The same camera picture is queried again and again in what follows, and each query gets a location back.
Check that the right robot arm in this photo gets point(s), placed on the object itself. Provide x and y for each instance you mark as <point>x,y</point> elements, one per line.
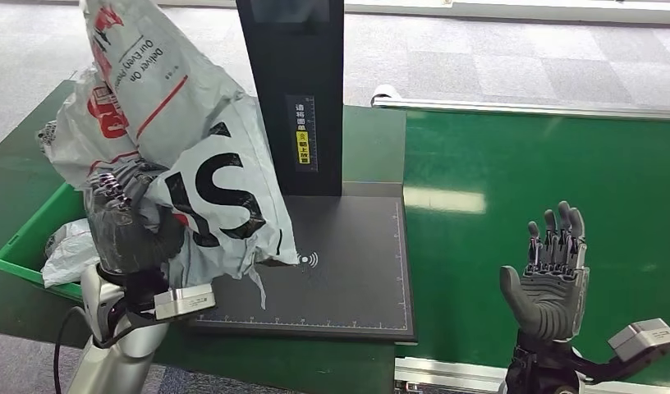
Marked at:
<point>541,370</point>

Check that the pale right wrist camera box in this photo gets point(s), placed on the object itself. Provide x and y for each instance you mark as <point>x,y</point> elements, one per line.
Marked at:
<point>642,337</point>

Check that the wide silver conveyor rail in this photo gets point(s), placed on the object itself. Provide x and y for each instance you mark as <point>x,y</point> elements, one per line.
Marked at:
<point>449,378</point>

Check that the green plastic crate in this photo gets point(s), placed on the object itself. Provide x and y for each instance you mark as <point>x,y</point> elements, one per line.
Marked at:
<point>30,245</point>

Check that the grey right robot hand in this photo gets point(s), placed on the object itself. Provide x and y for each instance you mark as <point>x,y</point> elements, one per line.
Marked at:
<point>552,293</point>

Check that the thin silver conveyor rail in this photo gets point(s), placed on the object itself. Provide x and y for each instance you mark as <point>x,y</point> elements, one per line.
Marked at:
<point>531,106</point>

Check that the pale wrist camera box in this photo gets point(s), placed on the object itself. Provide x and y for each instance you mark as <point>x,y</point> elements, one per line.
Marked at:
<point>182,302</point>
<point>642,337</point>

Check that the yellow and black column label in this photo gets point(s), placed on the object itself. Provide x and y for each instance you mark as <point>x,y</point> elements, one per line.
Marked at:
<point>302,147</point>

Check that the black scanner column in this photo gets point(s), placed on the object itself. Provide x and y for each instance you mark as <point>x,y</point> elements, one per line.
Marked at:
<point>291,65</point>

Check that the grey package with red print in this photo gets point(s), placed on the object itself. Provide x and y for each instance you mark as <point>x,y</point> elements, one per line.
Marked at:
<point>204,109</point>

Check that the plain grey package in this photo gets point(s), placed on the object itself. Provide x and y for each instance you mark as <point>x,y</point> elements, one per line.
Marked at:
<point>68,255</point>

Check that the black scanner platform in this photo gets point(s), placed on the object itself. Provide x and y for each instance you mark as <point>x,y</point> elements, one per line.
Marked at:
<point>357,272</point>

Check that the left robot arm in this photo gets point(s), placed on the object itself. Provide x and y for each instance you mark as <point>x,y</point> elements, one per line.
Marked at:
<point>112,359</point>

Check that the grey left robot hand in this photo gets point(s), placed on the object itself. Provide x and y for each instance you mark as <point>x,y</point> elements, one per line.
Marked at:
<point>123,234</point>

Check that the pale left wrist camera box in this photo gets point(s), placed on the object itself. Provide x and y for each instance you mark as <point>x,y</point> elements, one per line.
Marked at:
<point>182,302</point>

